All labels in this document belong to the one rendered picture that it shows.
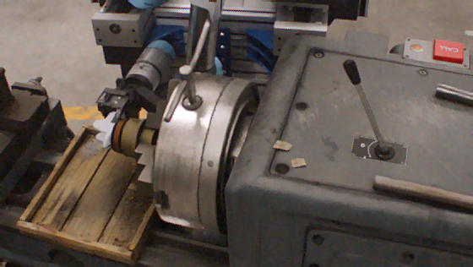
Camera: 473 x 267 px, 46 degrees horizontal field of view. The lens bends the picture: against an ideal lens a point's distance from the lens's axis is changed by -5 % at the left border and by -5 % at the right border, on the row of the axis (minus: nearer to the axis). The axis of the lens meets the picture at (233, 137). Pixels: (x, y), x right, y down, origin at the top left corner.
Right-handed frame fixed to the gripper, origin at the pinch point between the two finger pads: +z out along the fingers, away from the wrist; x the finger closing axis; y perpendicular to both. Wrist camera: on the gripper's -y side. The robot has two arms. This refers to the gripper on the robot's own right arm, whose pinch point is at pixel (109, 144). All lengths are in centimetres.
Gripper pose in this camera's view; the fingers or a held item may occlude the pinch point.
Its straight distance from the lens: 124.1
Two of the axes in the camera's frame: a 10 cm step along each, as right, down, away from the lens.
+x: -0.3, -7.2, -6.9
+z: -2.9, 6.7, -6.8
